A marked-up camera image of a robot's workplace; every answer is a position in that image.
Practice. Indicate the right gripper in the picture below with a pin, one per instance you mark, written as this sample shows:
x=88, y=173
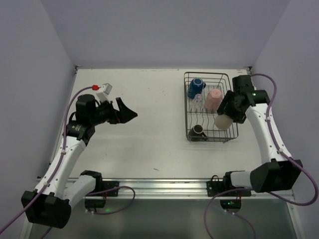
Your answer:
x=228, y=107

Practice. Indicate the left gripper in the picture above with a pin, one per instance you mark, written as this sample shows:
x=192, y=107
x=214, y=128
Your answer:
x=117, y=112

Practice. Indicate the beige cup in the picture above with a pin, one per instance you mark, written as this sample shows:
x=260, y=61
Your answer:
x=223, y=122

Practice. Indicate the dark brown mug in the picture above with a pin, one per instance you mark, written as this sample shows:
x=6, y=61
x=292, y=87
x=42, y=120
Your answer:
x=197, y=134

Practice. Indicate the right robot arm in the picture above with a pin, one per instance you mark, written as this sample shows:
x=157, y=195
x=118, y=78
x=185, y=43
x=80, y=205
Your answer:
x=275, y=173

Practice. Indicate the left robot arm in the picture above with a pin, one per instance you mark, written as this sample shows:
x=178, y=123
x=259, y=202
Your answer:
x=51, y=202

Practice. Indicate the pink cup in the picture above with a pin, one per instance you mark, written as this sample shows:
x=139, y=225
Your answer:
x=213, y=100

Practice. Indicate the clear glass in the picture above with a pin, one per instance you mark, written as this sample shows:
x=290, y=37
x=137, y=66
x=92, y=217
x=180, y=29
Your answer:
x=198, y=100

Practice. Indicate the blue mug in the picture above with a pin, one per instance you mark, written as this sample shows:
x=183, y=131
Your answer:
x=196, y=86

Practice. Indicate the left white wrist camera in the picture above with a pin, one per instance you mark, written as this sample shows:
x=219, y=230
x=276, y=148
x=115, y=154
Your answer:
x=103, y=93

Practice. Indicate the dark wire dish rack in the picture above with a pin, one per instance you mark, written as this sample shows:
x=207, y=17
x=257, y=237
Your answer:
x=203, y=94

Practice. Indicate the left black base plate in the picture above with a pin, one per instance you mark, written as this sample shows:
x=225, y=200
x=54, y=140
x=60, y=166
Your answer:
x=109, y=186

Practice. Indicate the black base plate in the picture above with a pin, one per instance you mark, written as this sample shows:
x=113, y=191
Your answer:
x=218, y=185
x=109, y=186

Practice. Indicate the aluminium mounting rail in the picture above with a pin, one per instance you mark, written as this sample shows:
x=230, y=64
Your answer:
x=178, y=189

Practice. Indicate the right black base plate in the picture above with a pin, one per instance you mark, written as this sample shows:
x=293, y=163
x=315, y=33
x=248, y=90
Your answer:
x=218, y=185

